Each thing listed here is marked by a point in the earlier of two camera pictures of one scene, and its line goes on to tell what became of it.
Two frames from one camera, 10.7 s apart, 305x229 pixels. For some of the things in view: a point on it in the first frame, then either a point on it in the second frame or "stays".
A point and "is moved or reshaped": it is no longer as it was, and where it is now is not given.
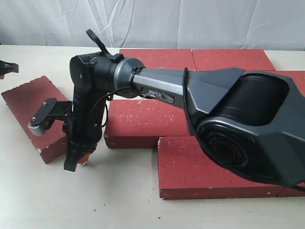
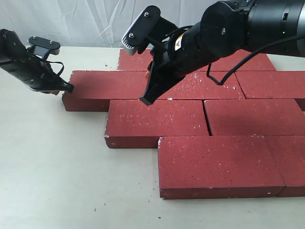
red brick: x=247 y=59 stays
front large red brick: x=185 y=172 stays
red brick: x=132 y=123 stays
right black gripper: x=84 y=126 -> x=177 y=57
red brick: x=23 y=101 is moved or reshaped
